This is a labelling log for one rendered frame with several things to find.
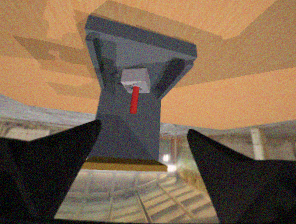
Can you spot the red peg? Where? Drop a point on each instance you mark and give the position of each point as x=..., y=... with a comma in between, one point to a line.
x=134, y=100

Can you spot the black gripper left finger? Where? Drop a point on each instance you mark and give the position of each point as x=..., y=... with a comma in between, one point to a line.
x=45, y=168

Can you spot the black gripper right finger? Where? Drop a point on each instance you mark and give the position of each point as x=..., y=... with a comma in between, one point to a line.
x=234, y=182

